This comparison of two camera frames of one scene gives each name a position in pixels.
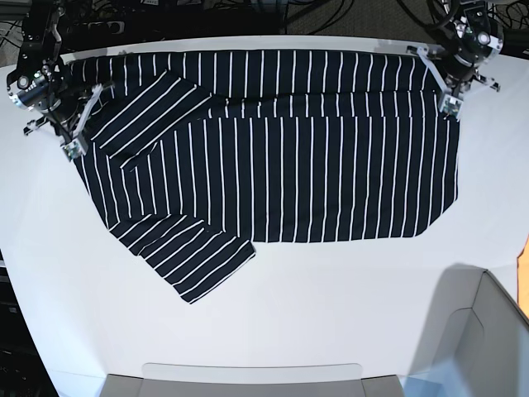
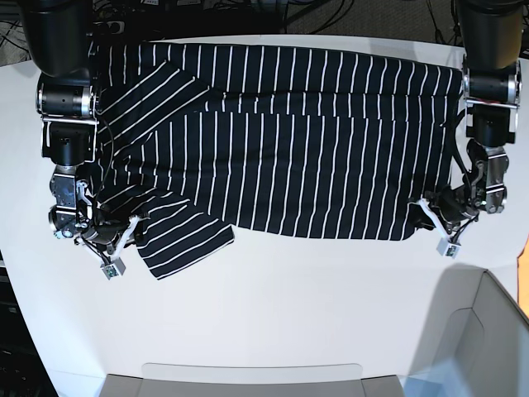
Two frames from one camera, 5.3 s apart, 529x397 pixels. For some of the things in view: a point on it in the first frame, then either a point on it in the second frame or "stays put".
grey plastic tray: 250,380 stays put
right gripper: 53,90 → 107,231
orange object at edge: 522,279 stays put
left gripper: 455,61 → 450,208
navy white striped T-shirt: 193,155 stays put
